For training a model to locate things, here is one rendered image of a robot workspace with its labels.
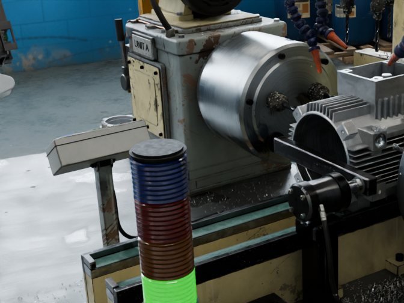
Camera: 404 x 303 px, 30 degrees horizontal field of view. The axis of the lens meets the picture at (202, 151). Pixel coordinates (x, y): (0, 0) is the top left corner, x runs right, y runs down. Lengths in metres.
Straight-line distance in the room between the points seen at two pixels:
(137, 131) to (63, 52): 5.43
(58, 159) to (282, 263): 0.41
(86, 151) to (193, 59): 0.43
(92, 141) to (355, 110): 0.45
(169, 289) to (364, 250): 0.59
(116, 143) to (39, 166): 0.71
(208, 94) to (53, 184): 0.51
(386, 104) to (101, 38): 5.58
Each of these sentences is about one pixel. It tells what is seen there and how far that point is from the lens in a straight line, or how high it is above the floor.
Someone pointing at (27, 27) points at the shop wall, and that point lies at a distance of 6.68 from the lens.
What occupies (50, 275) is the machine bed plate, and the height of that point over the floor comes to 0.80.
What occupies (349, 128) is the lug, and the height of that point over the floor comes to 1.08.
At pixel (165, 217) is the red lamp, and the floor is 1.15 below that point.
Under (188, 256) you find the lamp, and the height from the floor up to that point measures 1.10.
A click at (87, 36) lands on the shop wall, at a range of 6.75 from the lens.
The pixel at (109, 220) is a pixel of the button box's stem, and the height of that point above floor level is 0.91.
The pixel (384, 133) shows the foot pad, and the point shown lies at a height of 1.07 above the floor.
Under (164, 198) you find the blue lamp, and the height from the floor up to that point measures 1.17.
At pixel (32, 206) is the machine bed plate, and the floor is 0.80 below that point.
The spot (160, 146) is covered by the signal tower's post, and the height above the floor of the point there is 1.22.
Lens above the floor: 1.48
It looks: 20 degrees down
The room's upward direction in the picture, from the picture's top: 4 degrees counter-clockwise
